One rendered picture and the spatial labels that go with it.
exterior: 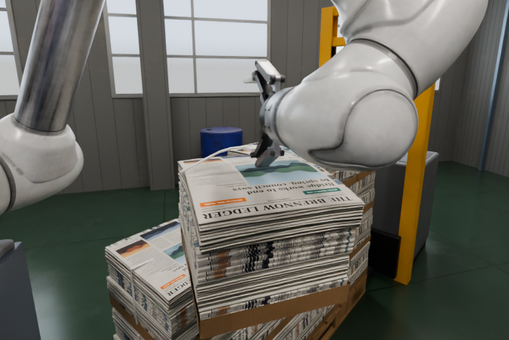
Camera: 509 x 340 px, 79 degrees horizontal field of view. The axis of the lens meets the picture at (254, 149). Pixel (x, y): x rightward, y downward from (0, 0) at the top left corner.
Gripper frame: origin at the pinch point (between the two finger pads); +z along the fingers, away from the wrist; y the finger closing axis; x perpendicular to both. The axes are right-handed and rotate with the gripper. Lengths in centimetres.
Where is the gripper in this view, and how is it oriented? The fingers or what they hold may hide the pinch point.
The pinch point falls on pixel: (251, 113)
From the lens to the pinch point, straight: 66.1
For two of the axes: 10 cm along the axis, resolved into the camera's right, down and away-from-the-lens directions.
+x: 9.6, -0.4, 2.9
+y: 0.0, 9.9, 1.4
